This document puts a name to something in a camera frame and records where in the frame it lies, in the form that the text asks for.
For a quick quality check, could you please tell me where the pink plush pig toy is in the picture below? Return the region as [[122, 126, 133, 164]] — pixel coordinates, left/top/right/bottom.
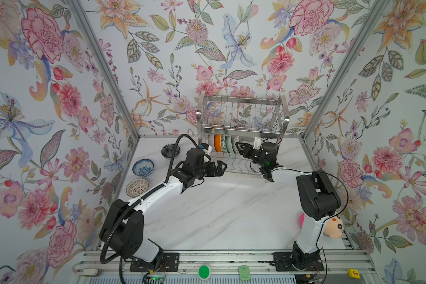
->
[[298, 213, 344, 240]]

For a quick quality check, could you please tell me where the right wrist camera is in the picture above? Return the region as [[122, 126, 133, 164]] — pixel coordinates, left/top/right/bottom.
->
[[253, 137, 263, 150]]

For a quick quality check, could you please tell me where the green leaf pattern bowl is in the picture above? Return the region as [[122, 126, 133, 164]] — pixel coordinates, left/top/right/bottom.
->
[[220, 134, 228, 153]]

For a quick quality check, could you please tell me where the aluminium front rail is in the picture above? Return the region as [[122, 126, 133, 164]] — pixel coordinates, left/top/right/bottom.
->
[[72, 249, 381, 284]]

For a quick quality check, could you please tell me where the white lattice pattern bowl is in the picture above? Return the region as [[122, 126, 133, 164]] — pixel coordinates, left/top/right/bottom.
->
[[125, 178, 149, 198]]

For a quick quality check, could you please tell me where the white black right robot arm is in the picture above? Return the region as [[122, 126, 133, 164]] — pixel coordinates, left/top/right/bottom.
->
[[235, 142, 341, 271]]

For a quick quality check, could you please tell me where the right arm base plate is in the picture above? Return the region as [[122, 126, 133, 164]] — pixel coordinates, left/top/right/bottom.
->
[[271, 251, 325, 272]]

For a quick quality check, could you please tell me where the grey striped bowl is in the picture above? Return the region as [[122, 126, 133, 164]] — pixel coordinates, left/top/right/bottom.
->
[[208, 134, 215, 152]]

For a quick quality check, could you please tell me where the pale green bowl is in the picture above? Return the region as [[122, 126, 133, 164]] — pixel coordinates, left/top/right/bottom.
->
[[226, 136, 234, 154]]

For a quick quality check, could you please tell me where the light green rectangular device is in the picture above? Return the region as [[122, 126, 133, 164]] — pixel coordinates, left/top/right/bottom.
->
[[238, 265, 252, 282]]

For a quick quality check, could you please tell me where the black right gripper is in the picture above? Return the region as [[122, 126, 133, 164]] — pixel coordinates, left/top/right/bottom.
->
[[237, 142, 267, 170]]

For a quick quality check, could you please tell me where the white bowl orange outside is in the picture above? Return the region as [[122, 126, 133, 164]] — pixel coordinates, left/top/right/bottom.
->
[[214, 134, 222, 153]]

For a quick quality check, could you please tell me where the stainless steel dish rack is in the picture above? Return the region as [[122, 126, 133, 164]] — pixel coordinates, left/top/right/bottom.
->
[[195, 91, 290, 175]]

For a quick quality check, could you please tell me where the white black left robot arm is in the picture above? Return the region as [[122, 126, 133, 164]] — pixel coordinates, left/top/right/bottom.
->
[[99, 134, 227, 270]]

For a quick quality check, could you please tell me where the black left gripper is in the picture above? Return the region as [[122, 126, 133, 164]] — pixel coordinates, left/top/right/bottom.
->
[[192, 159, 228, 180]]

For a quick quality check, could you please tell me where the white plug on rail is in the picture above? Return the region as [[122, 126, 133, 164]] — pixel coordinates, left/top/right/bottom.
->
[[81, 268, 100, 277]]

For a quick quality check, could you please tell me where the blue floral bowl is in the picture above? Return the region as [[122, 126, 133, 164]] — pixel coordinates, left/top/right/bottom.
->
[[132, 159, 155, 177]]

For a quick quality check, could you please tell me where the green geometric pattern bowl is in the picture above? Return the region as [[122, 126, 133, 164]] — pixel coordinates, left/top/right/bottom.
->
[[231, 136, 240, 154]]

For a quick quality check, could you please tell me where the yellow tag block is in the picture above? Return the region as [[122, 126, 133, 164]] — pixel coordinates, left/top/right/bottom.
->
[[348, 269, 360, 279]]

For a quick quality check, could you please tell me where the black patterned bowl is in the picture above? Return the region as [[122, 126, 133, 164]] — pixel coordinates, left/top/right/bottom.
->
[[161, 143, 181, 159]]

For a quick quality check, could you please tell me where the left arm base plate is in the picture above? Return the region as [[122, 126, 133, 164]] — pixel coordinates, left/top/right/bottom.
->
[[130, 252, 180, 272]]

